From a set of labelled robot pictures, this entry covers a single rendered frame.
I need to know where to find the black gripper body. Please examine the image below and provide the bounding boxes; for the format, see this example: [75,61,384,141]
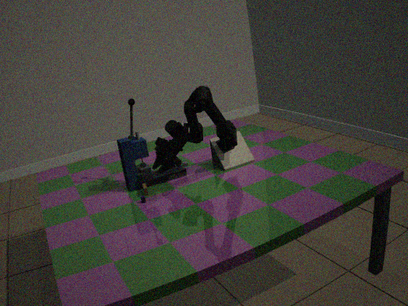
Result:
[155,139,183,167]

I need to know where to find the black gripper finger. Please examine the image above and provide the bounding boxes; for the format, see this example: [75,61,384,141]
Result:
[157,157,176,174]
[153,152,164,170]

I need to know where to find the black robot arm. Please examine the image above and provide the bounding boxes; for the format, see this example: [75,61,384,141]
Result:
[156,86,237,153]

